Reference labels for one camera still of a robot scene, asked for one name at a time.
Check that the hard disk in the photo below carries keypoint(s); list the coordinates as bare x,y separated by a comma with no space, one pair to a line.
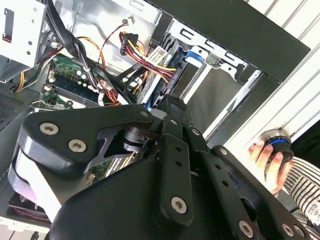
152,85

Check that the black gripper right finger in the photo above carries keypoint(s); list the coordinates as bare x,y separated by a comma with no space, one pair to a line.
240,190

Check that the person's hand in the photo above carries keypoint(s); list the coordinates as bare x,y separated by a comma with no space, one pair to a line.
276,175

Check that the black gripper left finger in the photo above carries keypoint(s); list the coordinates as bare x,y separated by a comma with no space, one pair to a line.
75,125

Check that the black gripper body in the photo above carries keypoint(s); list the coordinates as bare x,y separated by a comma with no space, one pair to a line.
120,205

